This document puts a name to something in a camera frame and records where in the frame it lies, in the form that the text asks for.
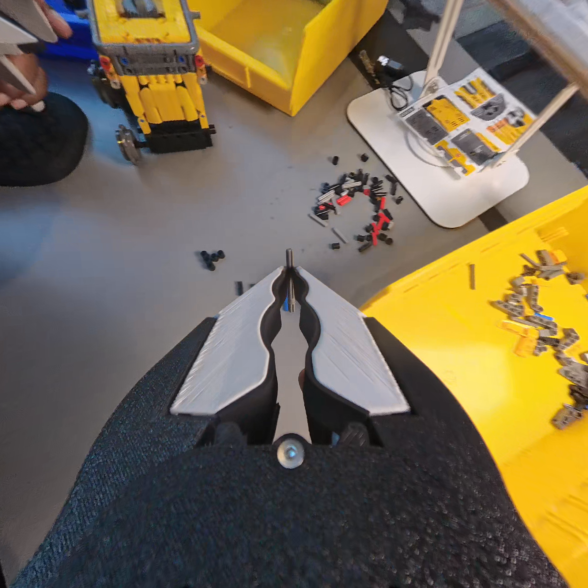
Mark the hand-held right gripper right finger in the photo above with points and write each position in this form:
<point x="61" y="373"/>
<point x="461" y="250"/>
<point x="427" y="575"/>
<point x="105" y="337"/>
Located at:
<point x="358" y="367"/>

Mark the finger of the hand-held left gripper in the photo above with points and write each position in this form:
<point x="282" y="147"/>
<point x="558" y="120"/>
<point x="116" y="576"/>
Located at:
<point x="14" y="72"/>
<point x="23" y="18"/>

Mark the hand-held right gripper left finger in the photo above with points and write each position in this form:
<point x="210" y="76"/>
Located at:
<point x="225" y="367"/>

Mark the small blue brick pin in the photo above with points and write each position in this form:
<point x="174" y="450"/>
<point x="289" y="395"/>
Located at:
<point x="287" y="303"/>

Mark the dark grey brick axle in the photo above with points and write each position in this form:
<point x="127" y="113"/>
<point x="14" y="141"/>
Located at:
<point x="288" y="259"/>

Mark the yellow toy brick vehicle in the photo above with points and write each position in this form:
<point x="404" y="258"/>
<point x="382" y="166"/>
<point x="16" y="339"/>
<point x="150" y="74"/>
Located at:
<point x="156" y="92"/>

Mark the grey desk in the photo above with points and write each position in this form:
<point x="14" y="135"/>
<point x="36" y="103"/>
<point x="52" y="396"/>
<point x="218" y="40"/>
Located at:
<point x="110" y="257"/>

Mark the person's left hand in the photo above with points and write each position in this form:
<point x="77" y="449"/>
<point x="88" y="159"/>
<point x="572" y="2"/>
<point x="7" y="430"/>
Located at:
<point x="32" y="73"/>

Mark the blue plastic bin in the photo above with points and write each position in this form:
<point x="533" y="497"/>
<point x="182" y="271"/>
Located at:
<point x="69" y="37"/>

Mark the small black brick pin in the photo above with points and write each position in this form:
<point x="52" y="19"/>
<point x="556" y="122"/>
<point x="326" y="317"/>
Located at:
<point x="239" y="288"/>

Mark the yellow plastic bin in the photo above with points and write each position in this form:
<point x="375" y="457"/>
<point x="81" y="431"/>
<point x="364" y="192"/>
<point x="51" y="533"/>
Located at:
<point x="441" y="367"/>
<point x="303" y="55"/>

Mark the cluster of black brick pins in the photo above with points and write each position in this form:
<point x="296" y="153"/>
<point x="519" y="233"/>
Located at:
<point x="212" y="260"/>

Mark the pile of small brick pieces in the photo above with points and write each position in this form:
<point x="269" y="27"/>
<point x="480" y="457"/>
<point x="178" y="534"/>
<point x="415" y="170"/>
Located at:
<point x="363" y="197"/>

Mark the pile of grey brick pieces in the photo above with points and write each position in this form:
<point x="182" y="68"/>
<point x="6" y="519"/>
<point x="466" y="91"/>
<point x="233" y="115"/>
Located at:
<point x="551" y="340"/>

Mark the white oval board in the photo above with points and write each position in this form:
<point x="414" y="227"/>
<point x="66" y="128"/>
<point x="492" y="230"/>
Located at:
<point x="459" y="197"/>

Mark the building instruction booklet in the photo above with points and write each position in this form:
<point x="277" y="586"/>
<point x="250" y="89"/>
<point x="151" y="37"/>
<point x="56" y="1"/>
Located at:
<point x="459" y="119"/>

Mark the black flat pad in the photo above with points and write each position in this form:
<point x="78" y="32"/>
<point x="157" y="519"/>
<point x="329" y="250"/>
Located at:
<point x="404" y="37"/>

